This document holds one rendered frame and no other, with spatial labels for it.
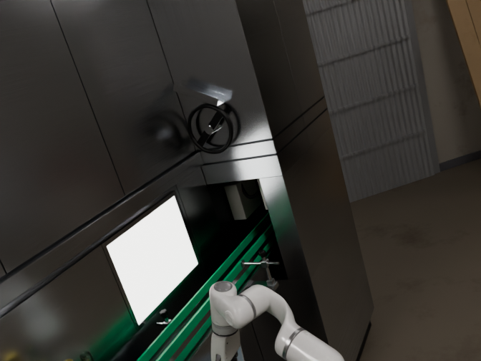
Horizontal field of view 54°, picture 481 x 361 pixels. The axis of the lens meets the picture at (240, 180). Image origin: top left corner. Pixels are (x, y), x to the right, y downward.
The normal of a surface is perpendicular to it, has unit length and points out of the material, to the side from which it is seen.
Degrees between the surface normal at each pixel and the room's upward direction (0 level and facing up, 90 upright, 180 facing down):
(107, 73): 90
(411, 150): 90
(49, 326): 90
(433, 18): 90
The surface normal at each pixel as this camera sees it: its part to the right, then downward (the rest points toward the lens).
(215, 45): -0.44, 0.39
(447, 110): 0.14, 0.26
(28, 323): 0.86, -0.10
